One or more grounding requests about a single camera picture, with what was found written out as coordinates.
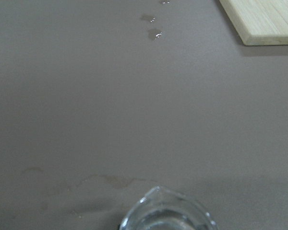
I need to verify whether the clear glass measuring cup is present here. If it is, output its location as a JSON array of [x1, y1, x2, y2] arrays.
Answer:
[[118, 186, 219, 230]]

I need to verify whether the wooden cutting board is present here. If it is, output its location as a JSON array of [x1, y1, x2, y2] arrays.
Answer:
[[220, 0, 288, 46]]

